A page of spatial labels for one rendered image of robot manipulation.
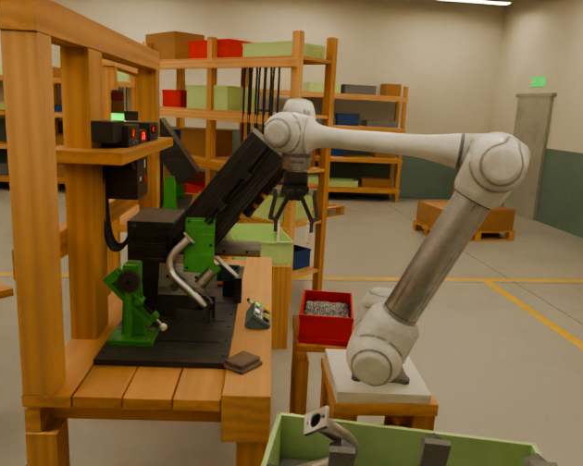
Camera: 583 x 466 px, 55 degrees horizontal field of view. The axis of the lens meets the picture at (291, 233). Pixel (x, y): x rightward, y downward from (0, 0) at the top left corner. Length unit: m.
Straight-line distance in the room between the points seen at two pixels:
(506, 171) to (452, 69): 10.57
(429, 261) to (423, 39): 10.39
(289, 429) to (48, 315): 0.71
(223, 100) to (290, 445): 4.16
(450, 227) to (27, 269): 1.11
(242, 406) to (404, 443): 0.47
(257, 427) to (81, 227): 0.87
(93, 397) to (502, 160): 1.25
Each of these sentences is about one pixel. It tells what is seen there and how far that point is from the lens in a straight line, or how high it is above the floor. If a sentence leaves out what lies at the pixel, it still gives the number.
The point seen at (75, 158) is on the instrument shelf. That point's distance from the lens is 1.84.
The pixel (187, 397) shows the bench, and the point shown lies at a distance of 1.68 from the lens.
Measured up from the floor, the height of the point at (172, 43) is 2.27.
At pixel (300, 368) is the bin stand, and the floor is 0.70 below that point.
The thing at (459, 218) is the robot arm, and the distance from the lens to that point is 1.46.
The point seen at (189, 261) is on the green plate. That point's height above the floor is 1.11.
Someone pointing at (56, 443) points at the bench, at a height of 0.73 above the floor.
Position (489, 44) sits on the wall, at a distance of 12.27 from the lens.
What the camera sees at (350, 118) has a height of 1.56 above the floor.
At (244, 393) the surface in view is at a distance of 1.65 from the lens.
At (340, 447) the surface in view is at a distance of 1.04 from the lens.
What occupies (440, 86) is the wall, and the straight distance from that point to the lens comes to 11.83.
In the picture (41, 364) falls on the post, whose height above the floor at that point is 0.97.
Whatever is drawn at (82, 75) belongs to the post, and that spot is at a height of 1.77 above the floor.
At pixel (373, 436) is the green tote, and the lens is 1.45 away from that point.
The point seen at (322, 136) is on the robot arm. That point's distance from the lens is 1.50.
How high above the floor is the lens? 1.70
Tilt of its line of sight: 13 degrees down
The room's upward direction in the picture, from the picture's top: 3 degrees clockwise
